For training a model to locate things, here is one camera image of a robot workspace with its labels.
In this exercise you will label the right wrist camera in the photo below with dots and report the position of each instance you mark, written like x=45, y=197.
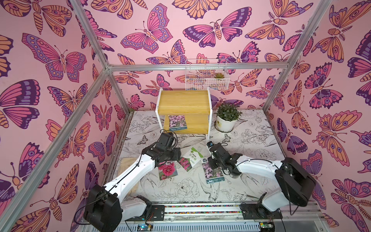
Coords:
x=211, y=145

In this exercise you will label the potted green plant white pot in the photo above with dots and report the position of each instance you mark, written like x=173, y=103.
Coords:
x=226, y=117

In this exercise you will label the white wire basket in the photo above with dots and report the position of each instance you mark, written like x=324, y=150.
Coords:
x=200, y=75

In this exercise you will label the purple flower blue-edged seed packet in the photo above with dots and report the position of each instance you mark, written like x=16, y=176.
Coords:
x=177, y=123

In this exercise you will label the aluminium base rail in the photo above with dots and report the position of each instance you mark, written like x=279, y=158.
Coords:
x=221, y=217

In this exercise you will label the wooden two-tier shelf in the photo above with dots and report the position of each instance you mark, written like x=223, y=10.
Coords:
x=195, y=105

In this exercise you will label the green white seed packet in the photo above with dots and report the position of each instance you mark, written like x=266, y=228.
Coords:
x=191, y=158

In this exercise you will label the red rose seed packet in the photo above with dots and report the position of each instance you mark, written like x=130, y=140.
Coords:
x=167, y=170

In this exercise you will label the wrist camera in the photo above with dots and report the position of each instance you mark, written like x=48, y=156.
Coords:
x=211, y=145
x=168, y=140

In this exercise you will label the beige garden glove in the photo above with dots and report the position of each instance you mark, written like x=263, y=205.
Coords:
x=124, y=166

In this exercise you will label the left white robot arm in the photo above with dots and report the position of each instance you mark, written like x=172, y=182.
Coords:
x=106, y=207

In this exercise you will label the aluminium frame bars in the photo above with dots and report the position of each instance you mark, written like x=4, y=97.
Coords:
x=19, y=202

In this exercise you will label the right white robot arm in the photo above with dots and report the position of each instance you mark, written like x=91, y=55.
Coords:
x=295, y=183

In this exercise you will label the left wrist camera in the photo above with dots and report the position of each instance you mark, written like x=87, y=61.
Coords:
x=168, y=140

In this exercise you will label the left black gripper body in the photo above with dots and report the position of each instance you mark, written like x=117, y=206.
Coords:
x=174, y=154

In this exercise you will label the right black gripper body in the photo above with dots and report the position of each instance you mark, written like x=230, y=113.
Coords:
x=216, y=151

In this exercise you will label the small succulent in basket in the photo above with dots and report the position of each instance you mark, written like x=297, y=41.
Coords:
x=219, y=76

